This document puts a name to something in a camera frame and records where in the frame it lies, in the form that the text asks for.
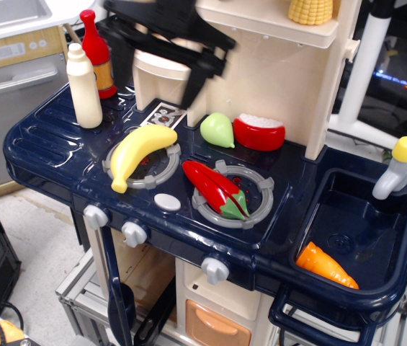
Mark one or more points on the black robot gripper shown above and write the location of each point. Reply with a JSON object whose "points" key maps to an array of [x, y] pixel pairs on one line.
{"points": [[169, 29]]}

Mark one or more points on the cream detergent bottle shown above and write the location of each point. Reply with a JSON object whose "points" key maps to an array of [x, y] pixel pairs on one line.
{"points": [[83, 86]]}

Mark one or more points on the red ketchup bottle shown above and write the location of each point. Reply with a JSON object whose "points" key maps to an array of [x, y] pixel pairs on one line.
{"points": [[97, 51]]}

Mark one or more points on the green toy pear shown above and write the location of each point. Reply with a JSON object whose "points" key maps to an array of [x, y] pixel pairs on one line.
{"points": [[217, 129]]}

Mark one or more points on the yellow toy banana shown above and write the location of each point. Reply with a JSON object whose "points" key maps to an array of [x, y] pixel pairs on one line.
{"points": [[134, 148]]}

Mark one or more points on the red toy cheese wheel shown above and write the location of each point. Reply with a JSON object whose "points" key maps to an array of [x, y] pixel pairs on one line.
{"points": [[259, 133]]}

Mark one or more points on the cream toy kitchen shelf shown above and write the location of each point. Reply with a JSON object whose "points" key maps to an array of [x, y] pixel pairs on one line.
{"points": [[279, 69]]}

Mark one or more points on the grey oval button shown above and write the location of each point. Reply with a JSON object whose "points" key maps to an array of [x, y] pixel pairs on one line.
{"points": [[167, 202]]}

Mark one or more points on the silver toy dishwasher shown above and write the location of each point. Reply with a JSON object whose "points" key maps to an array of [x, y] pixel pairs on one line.
{"points": [[32, 57]]}

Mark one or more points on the red toy chili pepper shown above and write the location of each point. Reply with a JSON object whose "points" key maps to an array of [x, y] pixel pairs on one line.
{"points": [[224, 196]]}

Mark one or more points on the yellow toy corn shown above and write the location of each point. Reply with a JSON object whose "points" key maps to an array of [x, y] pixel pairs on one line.
{"points": [[311, 12]]}

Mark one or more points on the grey left stove knob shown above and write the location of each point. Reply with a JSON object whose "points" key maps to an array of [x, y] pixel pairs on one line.
{"points": [[95, 217]]}

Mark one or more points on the grey stove knob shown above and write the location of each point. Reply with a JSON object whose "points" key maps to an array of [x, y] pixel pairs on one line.
{"points": [[134, 234], [215, 270], [95, 217]]}

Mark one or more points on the grey middle stove knob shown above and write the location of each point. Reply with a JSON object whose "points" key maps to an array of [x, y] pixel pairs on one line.
{"points": [[134, 234]]}

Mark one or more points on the grey right stove knob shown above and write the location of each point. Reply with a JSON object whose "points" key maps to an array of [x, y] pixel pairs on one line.
{"points": [[215, 270]]}

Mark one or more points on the navy toy kitchen counter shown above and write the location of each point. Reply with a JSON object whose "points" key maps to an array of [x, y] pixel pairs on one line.
{"points": [[291, 201]]}

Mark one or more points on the orange toy carrot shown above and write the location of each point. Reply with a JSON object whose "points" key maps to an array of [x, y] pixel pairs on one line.
{"points": [[314, 259]]}

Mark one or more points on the grey toy faucet yellow cap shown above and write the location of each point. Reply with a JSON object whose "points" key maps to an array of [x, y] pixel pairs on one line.
{"points": [[394, 179]]}

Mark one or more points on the orange toy drawer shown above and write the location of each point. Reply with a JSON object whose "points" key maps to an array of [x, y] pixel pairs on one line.
{"points": [[210, 328]]}

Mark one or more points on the yellow toy bottom left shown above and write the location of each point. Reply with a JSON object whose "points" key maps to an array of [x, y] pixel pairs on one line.
{"points": [[11, 332]]}

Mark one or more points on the aluminium frame base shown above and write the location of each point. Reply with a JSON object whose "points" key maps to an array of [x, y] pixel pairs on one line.
{"points": [[147, 271]]}

